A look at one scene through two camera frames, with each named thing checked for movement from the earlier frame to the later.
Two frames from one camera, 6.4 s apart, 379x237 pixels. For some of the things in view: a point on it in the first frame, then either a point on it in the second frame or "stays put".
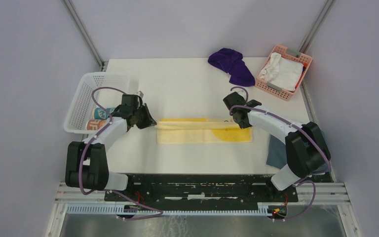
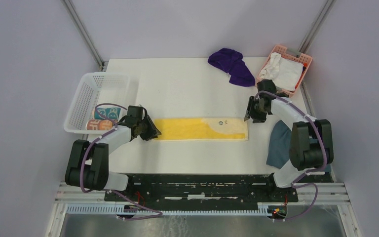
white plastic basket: x=97 y=90 stays put
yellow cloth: x=192 y=130 stays put
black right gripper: x=245 y=125 → x=257 y=118
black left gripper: x=148 y=121 → x=152 y=132
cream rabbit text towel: x=95 y=124 stays put
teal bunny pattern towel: x=100 y=113 stays put
